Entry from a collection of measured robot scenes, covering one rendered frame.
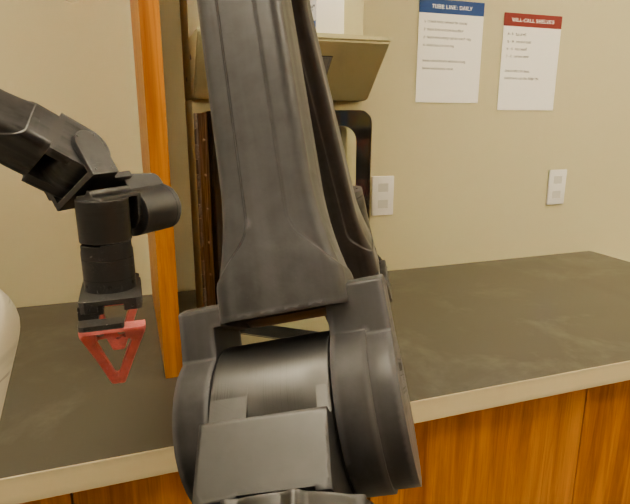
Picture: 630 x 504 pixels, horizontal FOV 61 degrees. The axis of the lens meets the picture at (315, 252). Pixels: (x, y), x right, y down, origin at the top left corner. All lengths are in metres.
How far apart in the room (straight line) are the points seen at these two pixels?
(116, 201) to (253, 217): 0.38
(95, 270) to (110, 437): 0.30
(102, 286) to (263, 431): 0.44
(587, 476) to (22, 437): 1.03
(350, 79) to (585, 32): 1.12
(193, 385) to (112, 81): 1.20
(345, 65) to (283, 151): 0.71
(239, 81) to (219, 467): 0.18
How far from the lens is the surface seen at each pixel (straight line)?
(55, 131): 0.65
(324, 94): 0.48
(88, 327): 0.61
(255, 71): 0.28
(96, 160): 0.64
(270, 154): 0.26
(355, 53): 0.96
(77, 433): 0.88
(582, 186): 2.02
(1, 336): 0.25
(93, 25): 1.42
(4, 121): 0.63
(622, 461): 1.34
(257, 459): 0.22
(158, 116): 0.89
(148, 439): 0.83
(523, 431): 1.11
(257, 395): 0.24
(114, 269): 0.64
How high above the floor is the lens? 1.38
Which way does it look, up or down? 14 degrees down
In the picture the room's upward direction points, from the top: straight up
